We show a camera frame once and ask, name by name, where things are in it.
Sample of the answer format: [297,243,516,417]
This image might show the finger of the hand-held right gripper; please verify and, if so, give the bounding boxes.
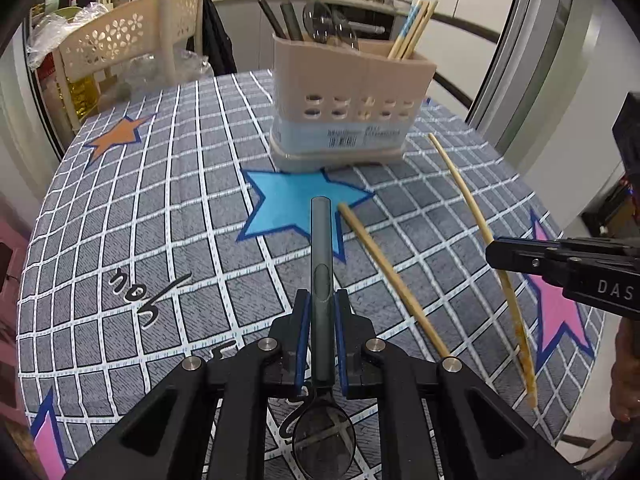
[486,237,551,277]

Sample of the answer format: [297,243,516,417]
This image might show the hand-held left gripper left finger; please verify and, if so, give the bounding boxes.
[62,289,313,480]

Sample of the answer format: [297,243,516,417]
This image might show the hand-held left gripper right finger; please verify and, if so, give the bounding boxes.
[332,289,583,480]

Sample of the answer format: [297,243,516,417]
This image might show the steel spoon with dark handle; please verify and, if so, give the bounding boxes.
[303,2,333,41]
[280,2,306,42]
[291,196,357,480]
[330,10,361,51]

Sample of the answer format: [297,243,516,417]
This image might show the bamboo chopstick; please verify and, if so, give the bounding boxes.
[404,1,439,60]
[428,133,538,408]
[338,203,451,359]
[396,1,431,59]

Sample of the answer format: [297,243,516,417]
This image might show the beige plastic utensil holder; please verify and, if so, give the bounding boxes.
[270,35,437,173]

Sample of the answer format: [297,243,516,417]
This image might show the black rod utensil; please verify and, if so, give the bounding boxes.
[257,0,288,40]

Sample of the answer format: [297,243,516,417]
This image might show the person's right hand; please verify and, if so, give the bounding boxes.
[611,317,640,428]

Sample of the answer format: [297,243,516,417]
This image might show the grey checked star tablecloth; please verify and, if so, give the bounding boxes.
[15,70,608,480]

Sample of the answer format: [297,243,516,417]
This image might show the blue patterned chopstick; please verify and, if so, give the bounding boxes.
[389,0,422,58]

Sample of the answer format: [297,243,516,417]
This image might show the black hanging jacket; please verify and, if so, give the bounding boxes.
[200,0,238,78]

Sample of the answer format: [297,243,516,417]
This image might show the cream perforated plastic cart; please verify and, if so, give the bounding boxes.
[52,0,206,131]

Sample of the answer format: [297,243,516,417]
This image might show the clear plastic bags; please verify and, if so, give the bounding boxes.
[25,2,108,68]

